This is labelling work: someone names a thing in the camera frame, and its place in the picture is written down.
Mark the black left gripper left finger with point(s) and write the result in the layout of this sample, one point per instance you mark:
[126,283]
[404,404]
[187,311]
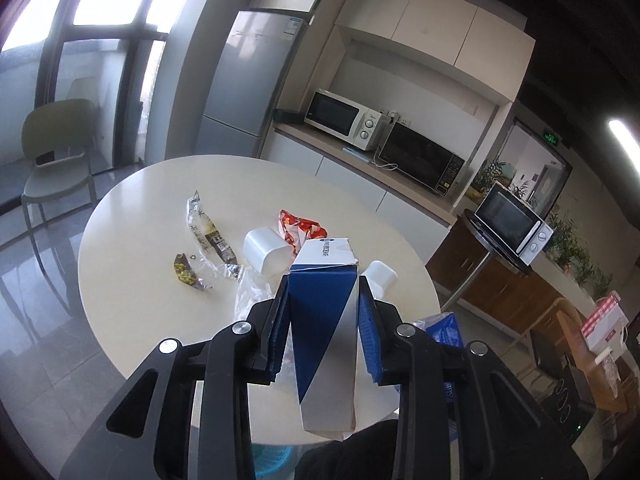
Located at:
[144,431]

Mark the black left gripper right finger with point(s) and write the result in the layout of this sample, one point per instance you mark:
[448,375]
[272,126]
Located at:
[503,433]

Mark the blue and silver carton box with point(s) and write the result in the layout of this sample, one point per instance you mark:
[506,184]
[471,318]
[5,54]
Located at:
[323,291]

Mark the white plastic cup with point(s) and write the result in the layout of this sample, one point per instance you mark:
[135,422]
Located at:
[380,278]
[267,252]

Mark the red orange snack wrapper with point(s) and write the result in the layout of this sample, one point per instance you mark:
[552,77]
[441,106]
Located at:
[297,230]

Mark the blue plastic trash basket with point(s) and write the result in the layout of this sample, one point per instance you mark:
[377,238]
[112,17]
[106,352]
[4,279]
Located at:
[274,461]

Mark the kitchen counter with cabinets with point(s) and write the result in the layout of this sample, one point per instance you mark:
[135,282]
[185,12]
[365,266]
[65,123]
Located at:
[417,214]

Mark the blue snack bag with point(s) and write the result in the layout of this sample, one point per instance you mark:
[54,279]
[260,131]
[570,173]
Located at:
[443,328]

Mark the brown wooden low cabinet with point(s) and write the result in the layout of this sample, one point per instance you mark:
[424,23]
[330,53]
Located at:
[501,292]

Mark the red checkered white box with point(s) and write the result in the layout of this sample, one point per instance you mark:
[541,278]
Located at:
[605,326]

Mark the small brown foil wrapper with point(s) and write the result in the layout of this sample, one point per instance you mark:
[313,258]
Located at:
[185,274]

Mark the round white table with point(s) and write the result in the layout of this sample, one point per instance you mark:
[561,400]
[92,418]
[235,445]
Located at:
[129,290]

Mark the clear plastic wrapper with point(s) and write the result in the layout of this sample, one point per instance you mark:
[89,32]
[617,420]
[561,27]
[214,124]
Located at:
[250,294]

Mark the white microwave on stand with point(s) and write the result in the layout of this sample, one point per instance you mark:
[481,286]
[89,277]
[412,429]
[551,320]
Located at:
[513,223]

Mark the green potted plants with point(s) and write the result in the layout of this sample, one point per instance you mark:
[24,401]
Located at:
[564,247]

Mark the silver brown snack wrapper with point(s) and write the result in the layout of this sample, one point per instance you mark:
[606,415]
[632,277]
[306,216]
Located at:
[206,233]

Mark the black microwave oven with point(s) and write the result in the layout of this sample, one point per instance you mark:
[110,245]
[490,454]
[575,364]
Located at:
[421,159]

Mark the white microwave on counter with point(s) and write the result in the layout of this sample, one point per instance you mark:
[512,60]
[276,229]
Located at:
[358,125]

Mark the olive green chair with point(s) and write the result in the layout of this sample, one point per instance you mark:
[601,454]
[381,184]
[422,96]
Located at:
[56,138]

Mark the silver refrigerator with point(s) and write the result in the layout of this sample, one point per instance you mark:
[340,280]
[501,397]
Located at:
[248,80]

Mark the upper white wall cabinets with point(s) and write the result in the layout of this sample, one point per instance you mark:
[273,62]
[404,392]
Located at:
[457,38]

